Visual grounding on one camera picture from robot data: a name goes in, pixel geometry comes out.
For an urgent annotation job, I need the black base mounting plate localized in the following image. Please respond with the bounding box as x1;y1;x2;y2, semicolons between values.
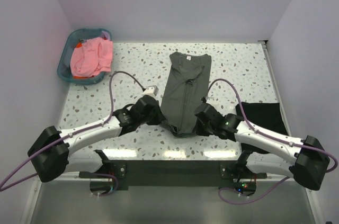
79;160;267;191

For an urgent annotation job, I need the purple cable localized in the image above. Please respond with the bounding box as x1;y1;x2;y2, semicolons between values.
205;78;339;205
0;71;145;197

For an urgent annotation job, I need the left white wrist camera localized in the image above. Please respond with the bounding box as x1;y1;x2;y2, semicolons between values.
142;85;159;96

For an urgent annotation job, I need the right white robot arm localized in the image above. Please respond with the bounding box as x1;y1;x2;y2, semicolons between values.
194;103;330;191

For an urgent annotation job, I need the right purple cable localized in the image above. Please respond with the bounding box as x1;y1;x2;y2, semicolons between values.
205;78;339;205

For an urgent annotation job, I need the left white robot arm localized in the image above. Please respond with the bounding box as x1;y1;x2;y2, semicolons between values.
28;95;165;183

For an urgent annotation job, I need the aluminium frame rail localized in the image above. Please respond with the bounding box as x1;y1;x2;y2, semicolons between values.
33;158;315;182

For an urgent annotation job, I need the dark green t-shirt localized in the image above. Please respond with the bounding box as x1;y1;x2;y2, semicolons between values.
160;52;212;138

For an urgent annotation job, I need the black folded t-shirt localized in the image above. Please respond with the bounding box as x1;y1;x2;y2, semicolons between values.
235;102;288;155

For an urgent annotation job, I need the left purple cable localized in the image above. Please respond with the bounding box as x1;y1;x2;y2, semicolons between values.
0;71;145;197

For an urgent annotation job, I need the pink t-shirt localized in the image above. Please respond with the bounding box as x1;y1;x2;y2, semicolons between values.
70;37;113;78

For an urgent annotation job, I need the teal laundry basket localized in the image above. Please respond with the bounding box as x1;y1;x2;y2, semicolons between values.
57;28;112;85

